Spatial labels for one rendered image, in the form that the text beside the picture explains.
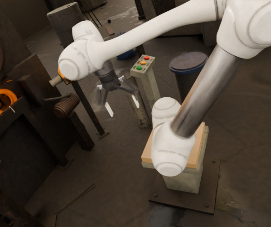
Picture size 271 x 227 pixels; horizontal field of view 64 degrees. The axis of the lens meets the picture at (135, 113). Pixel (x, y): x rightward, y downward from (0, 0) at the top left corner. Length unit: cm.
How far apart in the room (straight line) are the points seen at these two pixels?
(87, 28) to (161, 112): 49
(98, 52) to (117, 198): 112
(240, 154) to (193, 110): 91
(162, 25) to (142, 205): 111
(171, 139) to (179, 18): 44
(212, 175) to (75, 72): 112
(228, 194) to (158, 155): 68
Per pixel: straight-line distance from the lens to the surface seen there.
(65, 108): 179
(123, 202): 158
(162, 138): 90
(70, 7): 418
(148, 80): 169
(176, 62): 194
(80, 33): 88
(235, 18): 65
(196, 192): 145
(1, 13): 197
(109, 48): 73
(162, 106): 104
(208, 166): 157
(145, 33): 76
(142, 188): 159
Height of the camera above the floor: 127
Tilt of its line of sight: 35 degrees down
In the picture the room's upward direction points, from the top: 22 degrees counter-clockwise
